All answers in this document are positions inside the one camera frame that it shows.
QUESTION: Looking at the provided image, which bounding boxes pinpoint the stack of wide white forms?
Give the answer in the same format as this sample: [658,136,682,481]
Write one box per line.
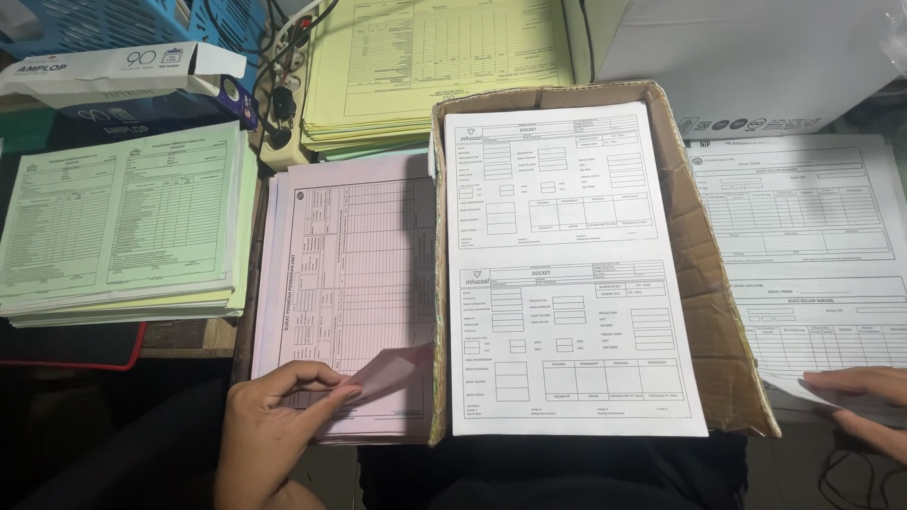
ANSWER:
[685,133,907,434]

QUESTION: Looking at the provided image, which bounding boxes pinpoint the pink printed form sheet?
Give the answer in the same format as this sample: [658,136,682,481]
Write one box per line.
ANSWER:
[275,176,437,434]

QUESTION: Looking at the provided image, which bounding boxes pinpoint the stack of logo white forms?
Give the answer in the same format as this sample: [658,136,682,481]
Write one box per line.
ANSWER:
[444,101,710,439]

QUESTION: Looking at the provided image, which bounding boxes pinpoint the black power plug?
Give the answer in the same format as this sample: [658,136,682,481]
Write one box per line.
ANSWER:
[269,84,300,148]

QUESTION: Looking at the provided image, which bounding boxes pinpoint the black power cables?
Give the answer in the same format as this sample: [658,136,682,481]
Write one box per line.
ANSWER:
[203,0,341,136]

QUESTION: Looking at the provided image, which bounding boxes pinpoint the stack of green forms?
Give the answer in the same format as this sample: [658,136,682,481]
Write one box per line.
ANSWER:
[0,120,259,330]

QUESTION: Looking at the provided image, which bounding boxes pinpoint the white envelope box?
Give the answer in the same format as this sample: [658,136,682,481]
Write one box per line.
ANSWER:
[0,41,248,109]

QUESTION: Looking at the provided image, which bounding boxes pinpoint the cream power strip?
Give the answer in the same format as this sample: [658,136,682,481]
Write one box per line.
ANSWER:
[257,0,321,172]

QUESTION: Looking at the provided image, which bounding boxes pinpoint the stack of pink forms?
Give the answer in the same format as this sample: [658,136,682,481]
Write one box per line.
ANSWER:
[251,153,437,447]

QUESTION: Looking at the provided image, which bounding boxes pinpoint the black mat with red edge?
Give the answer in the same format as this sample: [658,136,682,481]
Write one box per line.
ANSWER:
[0,320,148,372]

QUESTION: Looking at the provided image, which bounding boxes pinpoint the thin black cable loop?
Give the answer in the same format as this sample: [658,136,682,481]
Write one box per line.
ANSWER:
[818,445,907,510]

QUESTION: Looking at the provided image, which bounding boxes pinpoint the stack of yellow forms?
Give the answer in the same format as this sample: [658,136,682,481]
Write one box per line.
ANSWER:
[300,0,576,161]

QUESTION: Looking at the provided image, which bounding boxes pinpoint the white table form sheet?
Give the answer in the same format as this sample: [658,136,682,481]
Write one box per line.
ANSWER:
[685,135,907,429]

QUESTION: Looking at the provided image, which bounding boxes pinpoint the person's black trousers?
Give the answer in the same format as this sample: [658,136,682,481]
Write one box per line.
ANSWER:
[0,368,751,510]

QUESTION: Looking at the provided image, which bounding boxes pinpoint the blue plastic basket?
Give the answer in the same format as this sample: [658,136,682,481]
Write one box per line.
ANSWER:
[0,0,267,62]

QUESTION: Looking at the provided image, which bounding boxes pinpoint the person's right hand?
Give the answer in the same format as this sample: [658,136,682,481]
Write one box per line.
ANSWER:
[803,365,907,466]

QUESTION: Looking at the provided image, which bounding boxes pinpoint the blue envelope box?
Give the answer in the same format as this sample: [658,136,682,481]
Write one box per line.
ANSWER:
[55,74,260,137]

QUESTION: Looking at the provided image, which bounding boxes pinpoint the brown cardboard tray box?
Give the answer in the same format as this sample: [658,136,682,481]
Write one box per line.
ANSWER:
[427,79,782,449]

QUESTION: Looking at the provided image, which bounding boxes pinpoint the person's left hand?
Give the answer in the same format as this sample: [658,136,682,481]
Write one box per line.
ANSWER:
[218,360,364,491]

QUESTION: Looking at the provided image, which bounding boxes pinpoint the large white carton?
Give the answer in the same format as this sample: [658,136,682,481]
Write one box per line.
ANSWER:
[564,0,907,138]

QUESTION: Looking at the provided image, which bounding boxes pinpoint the black cable beside carton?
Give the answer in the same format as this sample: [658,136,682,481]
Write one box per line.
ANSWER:
[578,0,598,85]

